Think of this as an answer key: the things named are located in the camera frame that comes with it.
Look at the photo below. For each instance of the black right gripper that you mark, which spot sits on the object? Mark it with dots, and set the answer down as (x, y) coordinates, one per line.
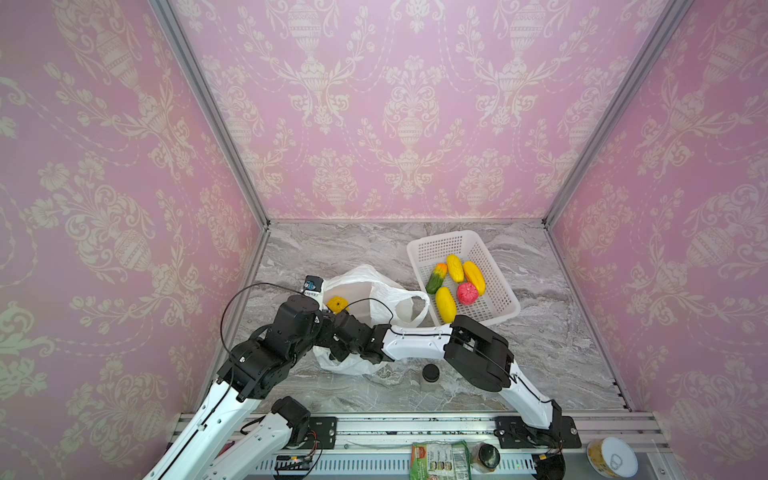
(330, 346)

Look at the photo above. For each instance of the white plastic bag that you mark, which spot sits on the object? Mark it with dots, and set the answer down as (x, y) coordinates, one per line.
(373, 299)

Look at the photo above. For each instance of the orange green toy mango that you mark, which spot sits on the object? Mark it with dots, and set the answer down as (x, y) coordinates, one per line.
(437, 278)

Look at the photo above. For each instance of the long yellow toy fruit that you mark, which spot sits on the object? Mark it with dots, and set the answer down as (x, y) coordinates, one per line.
(446, 305)

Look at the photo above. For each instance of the red toy apple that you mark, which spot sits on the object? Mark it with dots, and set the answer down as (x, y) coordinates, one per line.
(467, 294)

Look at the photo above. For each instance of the yellow toy corn fruit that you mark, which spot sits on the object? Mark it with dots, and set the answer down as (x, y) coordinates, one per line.
(455, 269)

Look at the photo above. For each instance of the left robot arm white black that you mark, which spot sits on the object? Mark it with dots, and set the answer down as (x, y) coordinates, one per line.
(252, 369)

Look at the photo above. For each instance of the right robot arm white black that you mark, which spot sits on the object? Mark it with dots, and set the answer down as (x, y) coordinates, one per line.
(479, 355)

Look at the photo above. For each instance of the yellow ridged toy fruit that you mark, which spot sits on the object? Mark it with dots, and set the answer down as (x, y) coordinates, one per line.
(474, 275)

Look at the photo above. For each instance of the small black cylinder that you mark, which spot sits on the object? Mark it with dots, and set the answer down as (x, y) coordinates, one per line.
(430, 374)

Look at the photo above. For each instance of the green snack packet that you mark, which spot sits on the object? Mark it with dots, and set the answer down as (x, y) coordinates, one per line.
(440, 461)

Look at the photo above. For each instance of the white perforated plastic basket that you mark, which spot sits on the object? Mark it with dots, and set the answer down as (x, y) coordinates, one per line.
(497, 305)

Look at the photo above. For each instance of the dark lidded jar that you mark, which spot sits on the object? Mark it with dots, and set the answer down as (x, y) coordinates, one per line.
(485, 458)

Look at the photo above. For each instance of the yellow tin can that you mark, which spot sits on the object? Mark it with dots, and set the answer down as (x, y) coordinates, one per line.
(612, 458)

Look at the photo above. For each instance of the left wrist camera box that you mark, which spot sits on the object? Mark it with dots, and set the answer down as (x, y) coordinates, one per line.
(313, 287)

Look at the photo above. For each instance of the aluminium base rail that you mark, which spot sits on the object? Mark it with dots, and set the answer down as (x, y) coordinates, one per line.
(364, 445)

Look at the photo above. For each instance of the silver left corner post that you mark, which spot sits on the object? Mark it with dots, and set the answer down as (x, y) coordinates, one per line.
(202, 92)

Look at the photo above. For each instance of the silver corner post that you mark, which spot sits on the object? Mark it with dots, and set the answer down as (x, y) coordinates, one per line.
(661, 33)
(202, 92)

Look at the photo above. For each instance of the silver right corner post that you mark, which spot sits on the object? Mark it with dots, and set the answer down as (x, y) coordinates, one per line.
(661, 33)

